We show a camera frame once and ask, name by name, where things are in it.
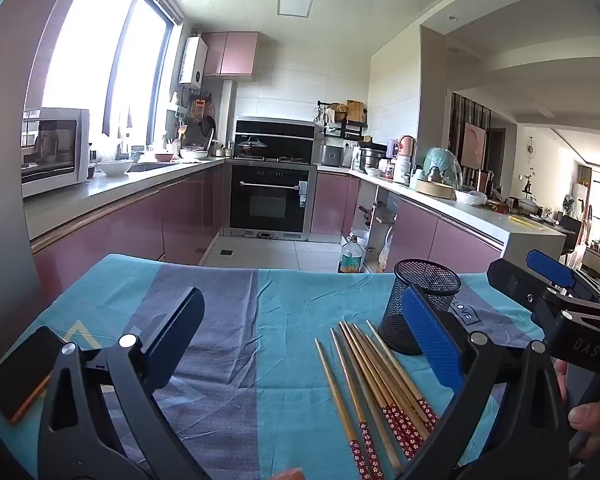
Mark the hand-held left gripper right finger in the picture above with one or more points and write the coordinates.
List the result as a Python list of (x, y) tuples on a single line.
[(430, 340)]

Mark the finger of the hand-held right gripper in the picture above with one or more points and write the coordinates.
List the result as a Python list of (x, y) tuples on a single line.
[(550, 267), (510, 280)]

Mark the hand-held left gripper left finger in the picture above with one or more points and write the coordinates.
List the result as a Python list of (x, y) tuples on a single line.
[(172, 345)]

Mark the black mesh utensil holder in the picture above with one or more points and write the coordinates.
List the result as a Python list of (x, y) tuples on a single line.
[(395, 320)]

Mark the bunch of wooden chopsticks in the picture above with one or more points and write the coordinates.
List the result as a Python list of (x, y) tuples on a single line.
[(380, 385)]

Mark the person's right hand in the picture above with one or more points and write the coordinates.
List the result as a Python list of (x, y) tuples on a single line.
[(592, 416)]

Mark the flat yellow box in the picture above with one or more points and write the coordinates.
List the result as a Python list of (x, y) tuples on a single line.
[(526, 221)]

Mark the white plastic bag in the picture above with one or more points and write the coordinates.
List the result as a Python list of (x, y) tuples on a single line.
[(470, 198)]

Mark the pink base cabinets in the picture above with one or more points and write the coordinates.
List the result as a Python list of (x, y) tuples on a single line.
[(430, 232), (130, 230)]

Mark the cooking oil bottle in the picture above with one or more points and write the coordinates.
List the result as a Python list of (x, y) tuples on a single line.
[(351, 259)]

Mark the bamboo steamer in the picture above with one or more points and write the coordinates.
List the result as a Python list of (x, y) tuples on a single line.
[(434, 189)]

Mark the teal and grey tablecloth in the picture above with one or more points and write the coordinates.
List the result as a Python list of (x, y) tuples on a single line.
[(290, 310)]

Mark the green plastic cover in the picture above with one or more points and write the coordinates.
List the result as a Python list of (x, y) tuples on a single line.
[(442, 165)]

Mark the black smartphone with orange case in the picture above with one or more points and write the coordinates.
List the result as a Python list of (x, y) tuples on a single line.
[(25, 370)]

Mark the black built-in oven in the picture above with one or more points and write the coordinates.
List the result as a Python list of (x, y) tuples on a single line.
[(270, 200)]

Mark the steel stock pot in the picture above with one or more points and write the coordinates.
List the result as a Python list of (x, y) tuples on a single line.
[(371, 159)]

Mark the large white bowl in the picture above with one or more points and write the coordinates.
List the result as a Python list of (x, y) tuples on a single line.
[(115, 167)]

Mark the pink bowl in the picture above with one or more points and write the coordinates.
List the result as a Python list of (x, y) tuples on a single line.
[(164, 157)]

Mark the steel kettle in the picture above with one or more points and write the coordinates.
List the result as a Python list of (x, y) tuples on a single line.
[(225, 151)]

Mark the silver rice cooker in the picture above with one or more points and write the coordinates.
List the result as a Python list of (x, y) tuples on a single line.
[(336, 156)]

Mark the black pot with lid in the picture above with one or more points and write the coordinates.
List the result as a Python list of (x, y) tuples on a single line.
[(252, 149)]

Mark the hanging black frying pan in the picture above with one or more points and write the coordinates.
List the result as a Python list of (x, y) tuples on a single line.
[(208, 127)]

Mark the white countertop oven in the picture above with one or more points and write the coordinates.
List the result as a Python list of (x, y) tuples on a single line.
[(55, 150)]

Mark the wooden cutting board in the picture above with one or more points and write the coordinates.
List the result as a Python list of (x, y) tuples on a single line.
[(356, 111)]

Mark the black range hood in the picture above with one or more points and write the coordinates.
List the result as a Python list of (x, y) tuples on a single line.
[(280, 132)]

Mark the white water heater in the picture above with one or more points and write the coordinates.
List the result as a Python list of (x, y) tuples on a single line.
[(192, 60)]

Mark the kitchen window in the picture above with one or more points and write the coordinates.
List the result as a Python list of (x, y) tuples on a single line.
[(95, 60)]

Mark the wall clock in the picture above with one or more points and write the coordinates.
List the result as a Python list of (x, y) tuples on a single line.
[(530, 147)]

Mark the framed wall painting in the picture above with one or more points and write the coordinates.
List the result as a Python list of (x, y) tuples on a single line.
[(474, 145)]

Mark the black wall rack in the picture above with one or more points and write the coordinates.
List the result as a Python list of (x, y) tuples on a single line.
[(347, 131)]

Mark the pink wall cabinet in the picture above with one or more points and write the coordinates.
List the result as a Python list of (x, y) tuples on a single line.
[(230, 54)]

